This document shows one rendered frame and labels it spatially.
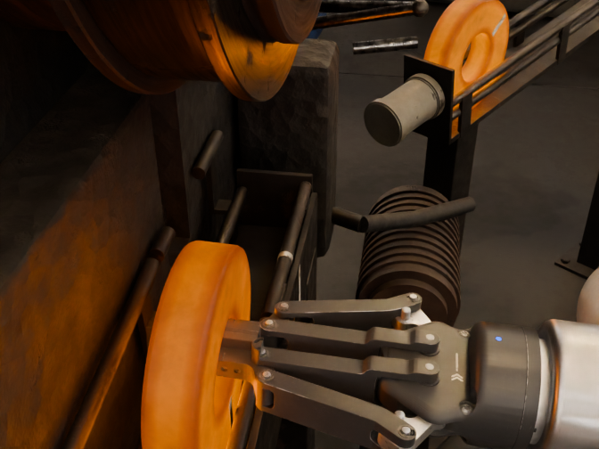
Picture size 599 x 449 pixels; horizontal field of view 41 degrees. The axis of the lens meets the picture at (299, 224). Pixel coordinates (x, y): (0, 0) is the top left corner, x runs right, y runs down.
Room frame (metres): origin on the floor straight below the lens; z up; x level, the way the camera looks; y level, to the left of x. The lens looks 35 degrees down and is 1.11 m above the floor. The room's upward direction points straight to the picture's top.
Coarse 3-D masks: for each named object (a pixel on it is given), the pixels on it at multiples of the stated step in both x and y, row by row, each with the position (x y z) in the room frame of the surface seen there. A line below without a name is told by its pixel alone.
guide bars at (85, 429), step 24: (216, 144) 0.63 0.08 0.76; (216, 168) 0.64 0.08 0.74; (216, 192) 0.63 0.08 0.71; (240, 192) 0.64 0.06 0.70; (168, 240) 0.49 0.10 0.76; (216, 240) 0.57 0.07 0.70; (144, 264) 0.46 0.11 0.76; (144, 288) 0.43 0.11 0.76; (144, 312) 0.43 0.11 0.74; (120, 336) 0.39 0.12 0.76; (144, 336) 0.43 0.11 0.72; (120, 360) 0.37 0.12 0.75; (96, 384) 0.35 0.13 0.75; (96, 408) 0.33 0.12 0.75; (72, 432) 0.31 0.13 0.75
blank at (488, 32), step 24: (456, 0) 0.97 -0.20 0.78; (480, 0) 0.97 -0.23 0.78; (456, 24) 0.94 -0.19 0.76; (480, 24) 0.97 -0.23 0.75; (504, 24) 1.01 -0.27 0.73; (432, 48) 0.93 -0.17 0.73; (456, 48) 0.93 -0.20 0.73; (480, 48) 1.00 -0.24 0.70; (504, 48) 1.02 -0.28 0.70; (456, 72) 0.94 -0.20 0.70; (480, 72) 0.98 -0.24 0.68
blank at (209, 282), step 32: (192, 256) 0.38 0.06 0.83; (224, 256) 0.38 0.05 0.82; (192, 288) 0.35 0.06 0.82; (224, 288) 0.36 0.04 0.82; (160, 320) 0.33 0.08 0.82; (192, 320) 0.33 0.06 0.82; (224, 320) 0.36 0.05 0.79; (160, 352) 0.32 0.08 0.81; (192, 352) 0.32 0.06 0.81; (160, 384) 0.31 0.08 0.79; (192, 384) 0.31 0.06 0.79; (224, 384) 0.38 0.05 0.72; (160, 416) 0.30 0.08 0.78; (192, 416) 0.30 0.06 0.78; (224, 416) 0.36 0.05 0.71; (160, 448) 0.30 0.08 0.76; (192, 448) 0.29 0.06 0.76; (224, 448) 0.35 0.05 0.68
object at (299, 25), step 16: (256, 0) 0.38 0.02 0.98; (272, 0) 0.38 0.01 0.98; (288, 0) 0.42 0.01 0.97; (304, 0) 0.47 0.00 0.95; (320, 0) 0.55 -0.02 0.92; (256, 16) 0.40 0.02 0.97; (272, 16) 0.39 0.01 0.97; (288, 16) 0.42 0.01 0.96; (304, 16) 0.48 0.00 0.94; (272, 32) 0.42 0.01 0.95; (288, 32) 0.42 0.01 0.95; (304, 32) 0.48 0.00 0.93
